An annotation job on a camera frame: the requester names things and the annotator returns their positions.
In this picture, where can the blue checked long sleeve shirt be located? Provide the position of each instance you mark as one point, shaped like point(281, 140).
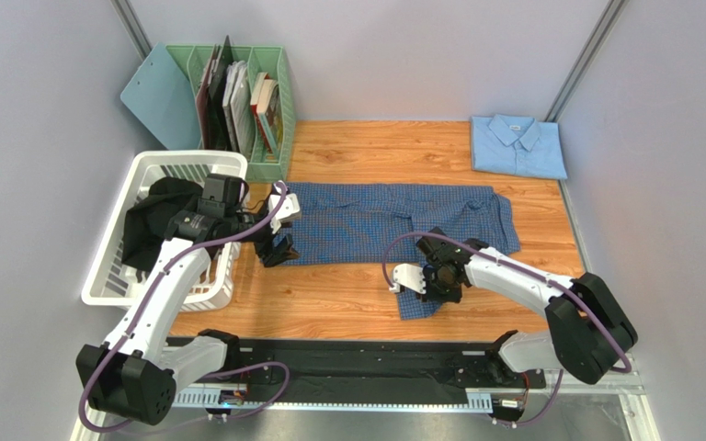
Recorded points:
point(353, 224)

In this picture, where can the light blue clipboard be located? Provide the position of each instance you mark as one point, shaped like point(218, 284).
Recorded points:
point(159, 95)

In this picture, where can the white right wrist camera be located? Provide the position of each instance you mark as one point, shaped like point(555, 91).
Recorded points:
point(408, 276)

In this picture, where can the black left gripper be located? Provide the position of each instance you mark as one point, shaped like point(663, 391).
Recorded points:
point(282, 253)

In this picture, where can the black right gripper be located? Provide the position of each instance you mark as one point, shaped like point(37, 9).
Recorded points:
point(433, 250)

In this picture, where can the white plastic laundry basket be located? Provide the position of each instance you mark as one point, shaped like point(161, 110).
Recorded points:
point(110, 283)

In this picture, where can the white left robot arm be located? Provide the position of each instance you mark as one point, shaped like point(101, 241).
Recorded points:
point(130, 377)

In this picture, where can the green plastic file rack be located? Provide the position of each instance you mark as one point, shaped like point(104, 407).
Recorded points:
point(272, 60)

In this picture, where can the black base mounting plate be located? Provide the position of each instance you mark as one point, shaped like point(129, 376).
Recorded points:
point(324, 373)

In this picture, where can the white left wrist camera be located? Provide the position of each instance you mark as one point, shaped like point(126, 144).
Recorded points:
point(284, 207)

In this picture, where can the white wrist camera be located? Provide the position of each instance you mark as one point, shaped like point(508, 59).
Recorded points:
point(284, 207)
point(408, 276)

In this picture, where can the black shirt in basket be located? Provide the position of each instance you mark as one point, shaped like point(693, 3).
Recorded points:
point(146, 222)

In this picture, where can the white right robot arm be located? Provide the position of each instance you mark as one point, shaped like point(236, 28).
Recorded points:
point(588, 334)

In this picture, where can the red spine book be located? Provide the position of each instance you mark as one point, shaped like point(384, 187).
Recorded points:
point(265, 103)

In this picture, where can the white paper folder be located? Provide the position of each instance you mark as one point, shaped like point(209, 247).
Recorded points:
point(236, 109)

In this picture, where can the dark brown folder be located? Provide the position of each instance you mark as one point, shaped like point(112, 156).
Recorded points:
point(214, 131)

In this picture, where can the folded light blue shirt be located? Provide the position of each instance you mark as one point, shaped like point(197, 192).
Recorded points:
point(517, 145)

